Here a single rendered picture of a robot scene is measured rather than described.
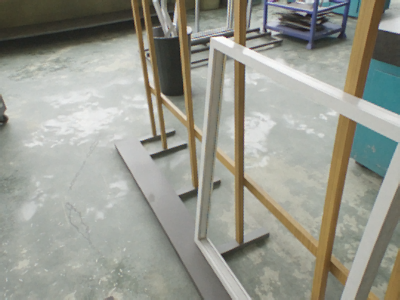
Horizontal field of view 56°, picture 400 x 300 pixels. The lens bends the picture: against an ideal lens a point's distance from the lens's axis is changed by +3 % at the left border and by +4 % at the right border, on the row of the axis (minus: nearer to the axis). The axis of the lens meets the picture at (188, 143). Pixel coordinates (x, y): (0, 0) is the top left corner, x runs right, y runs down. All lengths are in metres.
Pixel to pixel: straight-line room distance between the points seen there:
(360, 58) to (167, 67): 3.53
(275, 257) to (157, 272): 0.80
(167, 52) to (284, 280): 3.00
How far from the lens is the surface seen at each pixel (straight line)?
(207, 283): 2.46
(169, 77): 4.70
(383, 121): 1.21
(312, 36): 6.32
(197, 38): 6.43
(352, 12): 7.91
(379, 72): 3.13
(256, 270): 2.59
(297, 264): 2.66
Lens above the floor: 2.03
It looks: 33 degrees down
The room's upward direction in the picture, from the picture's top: 5 degrees counter-clockwise
